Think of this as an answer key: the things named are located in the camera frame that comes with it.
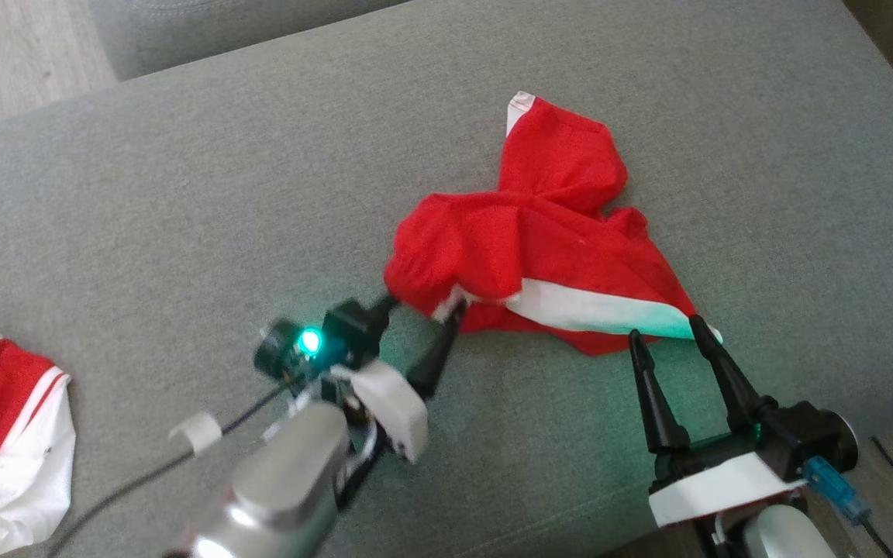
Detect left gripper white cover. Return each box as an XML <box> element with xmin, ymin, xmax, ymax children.
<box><xmin>321</xmin><ymin>293</ymin><xmax>467</xmax><ymax>466</ymax></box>

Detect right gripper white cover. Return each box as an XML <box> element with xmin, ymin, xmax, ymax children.
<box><xmin>629</xmin><ymin>314</ymin><xmax>813</xmax><ymax>529</ymax></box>

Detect red shorts with white trim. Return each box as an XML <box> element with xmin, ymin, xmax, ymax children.
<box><xmin>383</xmin><ymin>91</ymin><xmax>724</xmax><ymax>357</ymax></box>

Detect grey fabric sofa ottoman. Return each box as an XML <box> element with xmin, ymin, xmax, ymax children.
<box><xmin>0</xmin><ymin>0</ymin><xmax>893</xmax><ymax>558</ymax></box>

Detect grey sofa seat cushion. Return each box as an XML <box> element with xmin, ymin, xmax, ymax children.
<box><xmin>88</xmin><ymin>0</ymin><xmax>416</xmax><ymax>82</ymax></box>

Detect blue cable connector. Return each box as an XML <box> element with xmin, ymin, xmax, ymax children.
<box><xmin>803</xmin><ymin>455</ymin><xmax>874</xmax><ymax>522</ymax></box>

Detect white cable clip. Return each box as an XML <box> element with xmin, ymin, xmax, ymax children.
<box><xmin>169</xmin><ymin>412</ymin><xmax>223</xmax><ymax>456</ymax></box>

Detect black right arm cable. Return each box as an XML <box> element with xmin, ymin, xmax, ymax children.
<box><xmin>859</xmin><ymin>515</ymin><xmax>893</xmax><ymax>558</ymax></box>

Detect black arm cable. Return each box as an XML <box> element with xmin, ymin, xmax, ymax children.
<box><xmin>859</xmin><ymin>515</ymin><xmax>893</xmax><ymax>558</ymax></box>
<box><xmin>43</xmin><ymin>384</ymin><xmax>296</xmax><ymax>558</ymax></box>

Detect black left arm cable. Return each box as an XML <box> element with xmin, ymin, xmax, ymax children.
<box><xmin>43</xmin><ymin>384</ymin><xmax>296</xmax><ymax>558</ymax></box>

